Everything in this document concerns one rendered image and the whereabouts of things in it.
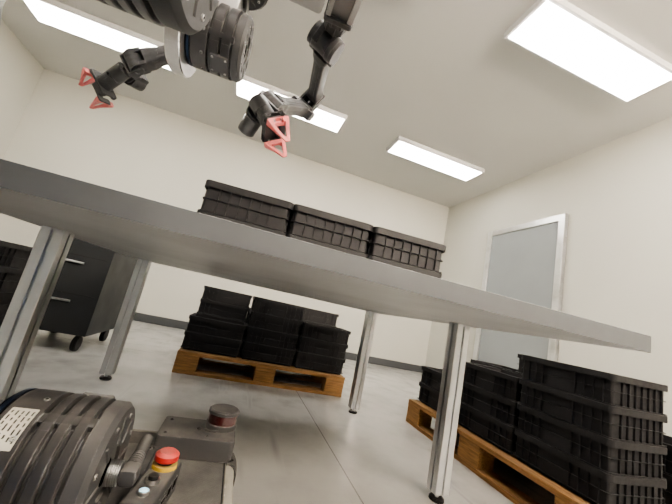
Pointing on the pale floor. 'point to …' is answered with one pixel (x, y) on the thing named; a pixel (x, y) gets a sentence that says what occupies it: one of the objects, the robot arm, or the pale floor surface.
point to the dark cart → (88, 292)
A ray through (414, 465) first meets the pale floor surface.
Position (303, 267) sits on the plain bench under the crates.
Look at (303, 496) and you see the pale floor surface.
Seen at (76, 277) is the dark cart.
